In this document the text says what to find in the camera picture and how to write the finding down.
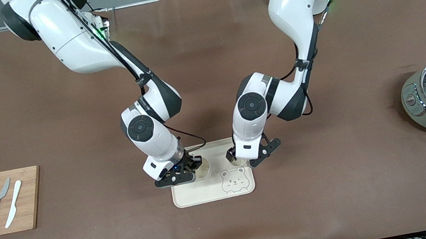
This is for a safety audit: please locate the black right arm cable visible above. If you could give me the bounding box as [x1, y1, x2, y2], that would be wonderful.
[25, 0, 208, 175]

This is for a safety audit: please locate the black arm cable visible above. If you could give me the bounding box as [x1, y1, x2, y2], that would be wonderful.
[268, 0, 356, 120]
[25, 0, 208, 175]

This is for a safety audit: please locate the white IKEA cup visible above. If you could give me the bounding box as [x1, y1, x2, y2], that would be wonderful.
[228, 155, 250, 168]
[191, 155, 213, 180]

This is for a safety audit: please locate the cream tray with bear print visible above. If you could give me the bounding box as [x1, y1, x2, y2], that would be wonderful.
[164, 135, 258, 209]

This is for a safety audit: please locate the white plastic knife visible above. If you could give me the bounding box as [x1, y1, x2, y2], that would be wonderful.
[0, 180, 29, 229]

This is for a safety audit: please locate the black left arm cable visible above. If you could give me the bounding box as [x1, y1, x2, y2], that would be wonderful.
[268, 0, 356, 120]

